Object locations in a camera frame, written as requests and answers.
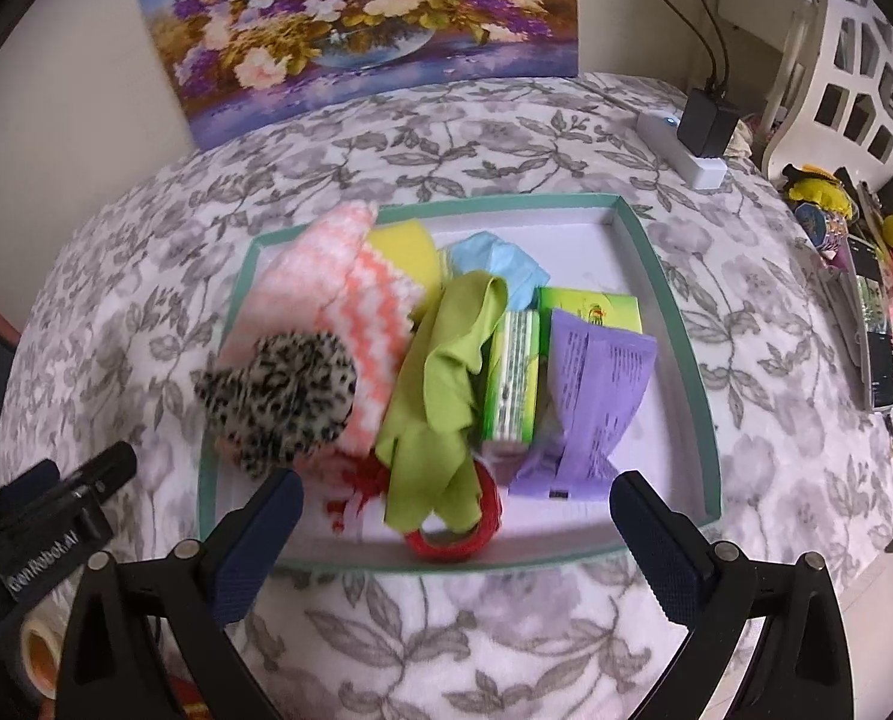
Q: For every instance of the patterned round tin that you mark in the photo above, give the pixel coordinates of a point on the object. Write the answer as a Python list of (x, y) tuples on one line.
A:
[(821, 229)]

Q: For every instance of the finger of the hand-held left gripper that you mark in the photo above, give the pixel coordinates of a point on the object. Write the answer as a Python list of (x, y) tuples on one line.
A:
[(113, 461), (34, 476)]

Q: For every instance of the purple packet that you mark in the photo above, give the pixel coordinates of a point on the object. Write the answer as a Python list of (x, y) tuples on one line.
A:
[(596, 397)]

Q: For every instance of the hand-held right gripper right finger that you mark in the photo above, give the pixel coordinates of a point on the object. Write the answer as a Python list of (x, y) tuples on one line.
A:
[(653, 540)]

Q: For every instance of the white power strip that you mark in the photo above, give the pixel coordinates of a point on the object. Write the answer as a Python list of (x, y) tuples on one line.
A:
[(705, 172)]

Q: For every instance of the small green tissue pack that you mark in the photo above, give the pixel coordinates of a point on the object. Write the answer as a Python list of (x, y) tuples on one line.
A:
[(589, 307)]

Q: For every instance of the red patterned pouch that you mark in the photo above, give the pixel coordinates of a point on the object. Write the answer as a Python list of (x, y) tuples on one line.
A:
[(191, 701)]

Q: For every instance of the white wooden rack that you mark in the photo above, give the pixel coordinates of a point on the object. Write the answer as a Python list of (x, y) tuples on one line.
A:
[(788, 75)]

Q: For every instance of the flower painting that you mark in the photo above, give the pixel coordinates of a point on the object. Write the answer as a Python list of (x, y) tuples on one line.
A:
[(341, 15)]

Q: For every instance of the grey floral blanket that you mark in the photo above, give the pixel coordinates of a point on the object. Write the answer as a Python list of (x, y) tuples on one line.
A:
[(491, 660)]

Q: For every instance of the white cutout chair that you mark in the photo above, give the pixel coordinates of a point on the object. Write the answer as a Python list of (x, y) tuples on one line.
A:
[(791, 142)]

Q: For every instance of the black power adapter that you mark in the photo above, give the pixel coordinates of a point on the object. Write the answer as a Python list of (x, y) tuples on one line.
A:
[(705, 124)]

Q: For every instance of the yellow plush toy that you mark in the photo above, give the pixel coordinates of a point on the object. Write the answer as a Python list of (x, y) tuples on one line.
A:
[(821, 191)]

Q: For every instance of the teal shallow box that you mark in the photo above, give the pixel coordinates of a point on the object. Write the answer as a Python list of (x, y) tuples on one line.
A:
[(656, 465)]

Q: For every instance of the pink white striped cloth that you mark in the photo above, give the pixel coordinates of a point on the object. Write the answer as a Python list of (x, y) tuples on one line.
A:
[(326, 270)]

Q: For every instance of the tape roll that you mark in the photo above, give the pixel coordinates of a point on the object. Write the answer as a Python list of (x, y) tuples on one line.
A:
[(49, 615)]

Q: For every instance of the long green tissue pack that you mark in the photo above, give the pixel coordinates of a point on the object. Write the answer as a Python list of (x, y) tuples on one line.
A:
[(514, 375)]

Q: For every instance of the yellow sponge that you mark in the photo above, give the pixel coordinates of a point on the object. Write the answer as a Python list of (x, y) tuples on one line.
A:
[(405, 247)]

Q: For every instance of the blue face mask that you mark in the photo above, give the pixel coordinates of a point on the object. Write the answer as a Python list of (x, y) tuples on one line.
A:
[(491, 251)]

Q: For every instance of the green cloth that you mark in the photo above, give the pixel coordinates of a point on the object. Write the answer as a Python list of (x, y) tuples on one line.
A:
[(431, 405)]

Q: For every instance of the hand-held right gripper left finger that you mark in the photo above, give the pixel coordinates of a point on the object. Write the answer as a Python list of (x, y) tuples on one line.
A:
[(263, 540)]

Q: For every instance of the leopard print scrunchie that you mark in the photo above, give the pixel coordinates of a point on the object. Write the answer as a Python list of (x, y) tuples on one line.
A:
[(281, 390)]

